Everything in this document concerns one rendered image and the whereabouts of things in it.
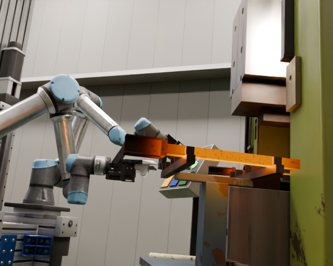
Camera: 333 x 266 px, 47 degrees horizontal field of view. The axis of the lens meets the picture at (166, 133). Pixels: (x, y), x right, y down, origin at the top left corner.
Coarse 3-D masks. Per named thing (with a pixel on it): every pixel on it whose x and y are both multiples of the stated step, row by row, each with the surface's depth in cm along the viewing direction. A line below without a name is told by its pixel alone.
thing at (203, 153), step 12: (132, 144) 85; (144, 144) 85; (156, 144) 86; (168, 144) 85; (144, 156) 85; (156, 156) 84; (180, 156) 88; (204, 156) 87; (216, 156) 87; (228, 156) 88; (240, 156) 89; (252, 156) 89; (264, 156) 90; (288, 168) 92
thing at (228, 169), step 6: (210, 168) 151; (216, 168) 151; (222, 168) 151; (228, 168) 151; (234, 168) 150; (210, 174) 152; (216, 174) 151; (222, 174) 150; (228, 174) 150; (288, 174) 151
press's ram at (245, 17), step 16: (256, 0) 156; (272, 0) 156; (240, 16) 167; (256, 16) 154; (272, 16) 155; (240, 32) 164; (256, 32) 153; (272, 32) 153; (240, 48) 161; (256, 48) 151; (272, 48) 151; (240, 64) 158; (256, 64) 149; (272, 64) 150; (240, 80) 156; (272, 80) 152
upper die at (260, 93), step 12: (240, 84) 154; (252, 84) 153; (264, 84) 153; (276, 84) 153; (240, 96) 152; (252, 96) 152; (264, 96) 152; (276, 96) 152; (240, 108) 160; (252, 108) 158
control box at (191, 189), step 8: (200, 160) 196; (208, 160) 194; (192, 168) 197; (200, 168) 191; (208, 168) 194; (192, 184) 188; (160, 192) 215; (168, 192) 208; (176, 192) 201; (184, 192) 194; (192, 192) 188
